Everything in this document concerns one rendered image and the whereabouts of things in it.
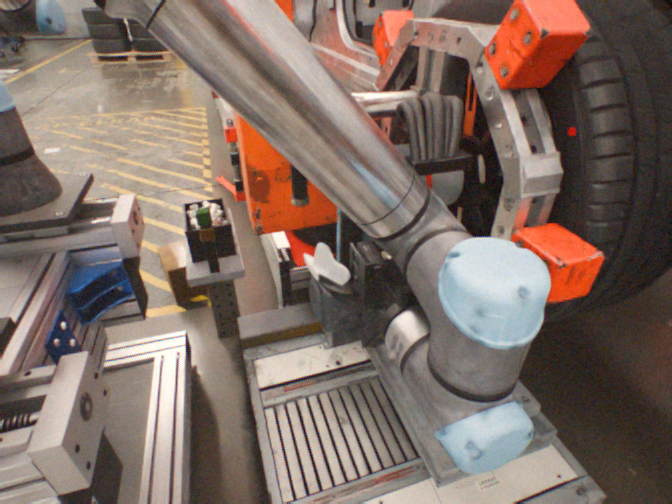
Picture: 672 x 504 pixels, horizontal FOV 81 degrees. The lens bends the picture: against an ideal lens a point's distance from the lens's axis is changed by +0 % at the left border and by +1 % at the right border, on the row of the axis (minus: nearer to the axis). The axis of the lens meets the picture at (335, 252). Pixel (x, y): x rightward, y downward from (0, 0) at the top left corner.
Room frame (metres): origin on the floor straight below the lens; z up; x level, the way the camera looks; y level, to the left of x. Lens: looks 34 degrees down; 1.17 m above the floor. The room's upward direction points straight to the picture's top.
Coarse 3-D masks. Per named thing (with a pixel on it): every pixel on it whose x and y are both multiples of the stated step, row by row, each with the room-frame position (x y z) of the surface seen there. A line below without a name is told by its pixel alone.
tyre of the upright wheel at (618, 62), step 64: (448, 0) 0.88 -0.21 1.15; (512, 0) 0.70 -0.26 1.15; (576, 0) 0.66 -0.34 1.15; (640, 0) 0.69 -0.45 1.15; (576, 64) 0.56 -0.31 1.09; (640, 64) 0.58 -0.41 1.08; (576, 128) 0.53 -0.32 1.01; (640, 128) 0.51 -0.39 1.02; (576, 192) 0.50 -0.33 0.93; (640, 192) 0.48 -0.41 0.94; (640, 256) 0.49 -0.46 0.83
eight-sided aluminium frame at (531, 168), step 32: (416, 32) 0.81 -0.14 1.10; (448, 32) 0.70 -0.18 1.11; (480, 32) 0.63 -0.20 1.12; (384, 64) 0.92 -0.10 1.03; (416, 64) 0.88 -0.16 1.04; (480, 64) 0.62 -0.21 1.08; (480, 96) 0.60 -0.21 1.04; (512, 96) 0.57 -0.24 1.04; (384, 128) 1.00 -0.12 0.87; (512, 128) 0.53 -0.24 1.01; (544, 128) 0.54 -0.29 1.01; (512, 160) 0.51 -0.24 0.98; (544, 160) 0.51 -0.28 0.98; (512, 192) 0.50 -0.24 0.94; (544, 192) 0.49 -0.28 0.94; (512, 224) 0.48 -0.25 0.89; (544, 224) 0.50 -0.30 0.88
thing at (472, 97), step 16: (416, 80) 0.96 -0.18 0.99; (464, 96) 1.01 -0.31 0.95; (464, 112) 1.03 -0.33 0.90; (480, 112) 0.77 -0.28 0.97; (544, 112) 0.59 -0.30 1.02; (464, 128) 0.79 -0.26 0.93; (480, 128) 0.77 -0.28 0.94; (400, 144) 1.00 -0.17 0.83; (464, 144) 0.83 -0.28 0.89; (480, 144) 0.74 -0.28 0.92; (496, 160) 0.69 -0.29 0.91; (464, 176) 0.83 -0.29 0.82; (496, 176) 0.68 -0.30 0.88; (464, 192) 0.81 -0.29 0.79; (480, 192) 0.77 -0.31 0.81; (496, 192) 0.69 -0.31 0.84; (448, 208) 0.81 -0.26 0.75; (464, 208) 0.75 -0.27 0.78; (480, 208) 0.70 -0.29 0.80; (496, 208) 0.66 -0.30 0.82; (464, 224) 0.75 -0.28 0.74; (480, 224) 0.69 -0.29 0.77
